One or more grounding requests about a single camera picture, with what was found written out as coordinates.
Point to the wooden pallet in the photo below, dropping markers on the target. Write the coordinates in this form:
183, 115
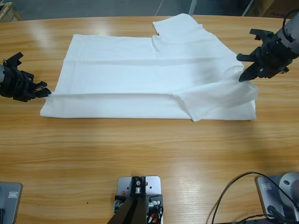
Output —
9, 11

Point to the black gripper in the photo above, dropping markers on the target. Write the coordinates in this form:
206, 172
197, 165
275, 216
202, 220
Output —
18, 86
273, 56

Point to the slanted metal bar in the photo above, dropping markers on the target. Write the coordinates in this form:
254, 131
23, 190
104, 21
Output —
248, 8

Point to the brown cardboard box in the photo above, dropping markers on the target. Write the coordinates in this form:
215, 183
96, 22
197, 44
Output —
266, 5

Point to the pale printed cardboard box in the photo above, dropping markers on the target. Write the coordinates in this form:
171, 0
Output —
278, 12

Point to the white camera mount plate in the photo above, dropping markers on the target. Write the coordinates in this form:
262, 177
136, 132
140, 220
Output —
154, 184

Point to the white upright post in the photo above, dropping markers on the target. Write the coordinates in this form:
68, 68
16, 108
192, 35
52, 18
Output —
192, 7

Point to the grey base plate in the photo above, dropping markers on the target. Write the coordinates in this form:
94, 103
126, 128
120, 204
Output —
264, 198
11, 210

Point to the white T-shirt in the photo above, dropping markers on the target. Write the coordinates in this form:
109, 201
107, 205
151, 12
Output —
116, 70

